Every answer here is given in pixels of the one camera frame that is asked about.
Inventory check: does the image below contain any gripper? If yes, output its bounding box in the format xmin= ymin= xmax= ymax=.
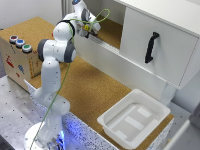
xmin=78 ymin=21 xmax=100 ymax=40

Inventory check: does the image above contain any white cabinet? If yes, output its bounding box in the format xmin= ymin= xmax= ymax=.
xmin=71 ymin=0 xmax=200 ymax=108

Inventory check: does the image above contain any green button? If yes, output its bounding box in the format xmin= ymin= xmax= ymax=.
xmin=21 ymin=43 xmax=33 ymax=54

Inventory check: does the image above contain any blue button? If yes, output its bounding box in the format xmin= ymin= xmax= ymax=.
xmin=15 ymin=38 xmax=26 ymax=49

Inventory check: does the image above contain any red button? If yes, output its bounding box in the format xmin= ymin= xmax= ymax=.
xmin=8 ymin=34 xmax=20 ymax=45

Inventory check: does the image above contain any white sliding door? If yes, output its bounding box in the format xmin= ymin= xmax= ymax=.
xmin=118 ymin=6 xmax=200 ymax=90

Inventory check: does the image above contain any white plastic box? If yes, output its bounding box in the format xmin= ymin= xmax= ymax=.
xmin=96 ymin=88 xmax=172 ymax=150

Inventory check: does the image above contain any black door handle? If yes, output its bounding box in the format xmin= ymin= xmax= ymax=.
xmin=144 ymin=31 xmax=161 ymax=65

